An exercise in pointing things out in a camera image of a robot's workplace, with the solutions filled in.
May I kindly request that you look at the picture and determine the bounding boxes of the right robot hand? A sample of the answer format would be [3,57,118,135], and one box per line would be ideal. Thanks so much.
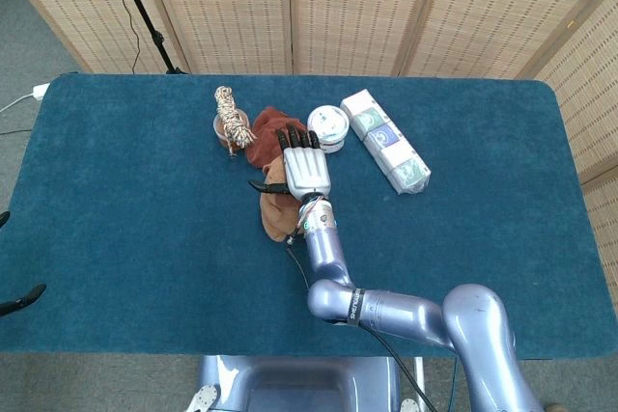
[247,124,333,202]

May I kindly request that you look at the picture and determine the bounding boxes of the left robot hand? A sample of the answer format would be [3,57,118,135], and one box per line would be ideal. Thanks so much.
[0,211,47,318]

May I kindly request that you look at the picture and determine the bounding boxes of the brown capybara plush toy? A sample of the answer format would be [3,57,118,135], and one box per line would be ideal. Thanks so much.
[259,156,305,243]

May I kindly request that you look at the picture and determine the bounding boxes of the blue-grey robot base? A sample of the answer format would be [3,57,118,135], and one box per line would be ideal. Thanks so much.
[186,355,426,412]

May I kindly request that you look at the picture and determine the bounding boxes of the round white lidded container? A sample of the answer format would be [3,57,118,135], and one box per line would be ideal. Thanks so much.
[306,105,351,154]

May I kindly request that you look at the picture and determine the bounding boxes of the rust brown cloth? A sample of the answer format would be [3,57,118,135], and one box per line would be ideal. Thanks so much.
[244,107,310,172]

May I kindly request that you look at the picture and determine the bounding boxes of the wrapped tissue pack row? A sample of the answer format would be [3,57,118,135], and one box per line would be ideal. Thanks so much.
[339,89,433,196]

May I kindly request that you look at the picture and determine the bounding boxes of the small brown plastic cup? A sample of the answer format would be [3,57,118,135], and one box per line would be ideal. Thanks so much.
[212,111,251,148]

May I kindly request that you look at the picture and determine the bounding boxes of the blue table mat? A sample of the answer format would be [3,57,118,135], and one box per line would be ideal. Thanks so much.
[0,72,607,361]

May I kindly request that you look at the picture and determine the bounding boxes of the bamboo folding screen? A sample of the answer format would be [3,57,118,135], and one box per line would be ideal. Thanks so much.
[0,0,618,254]

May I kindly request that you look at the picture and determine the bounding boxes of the black tripod stand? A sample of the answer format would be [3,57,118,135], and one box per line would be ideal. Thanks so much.
[106,0,188,75]

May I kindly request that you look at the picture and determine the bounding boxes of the braided multicolour rope bundle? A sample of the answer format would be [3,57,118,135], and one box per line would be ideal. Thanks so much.
[213,86,257,158]

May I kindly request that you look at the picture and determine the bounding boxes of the white cable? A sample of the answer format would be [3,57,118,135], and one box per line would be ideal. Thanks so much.
[0,93,36,115]

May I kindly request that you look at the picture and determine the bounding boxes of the black cable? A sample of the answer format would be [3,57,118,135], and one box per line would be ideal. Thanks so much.
[98,0,142,73]

